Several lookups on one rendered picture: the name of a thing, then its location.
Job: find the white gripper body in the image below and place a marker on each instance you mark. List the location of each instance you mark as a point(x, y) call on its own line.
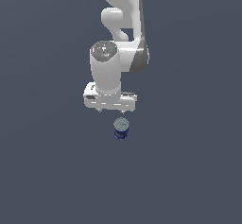
point(107, 101)

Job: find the blue can with grey lid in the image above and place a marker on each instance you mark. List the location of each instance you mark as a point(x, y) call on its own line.
point(121, 128)

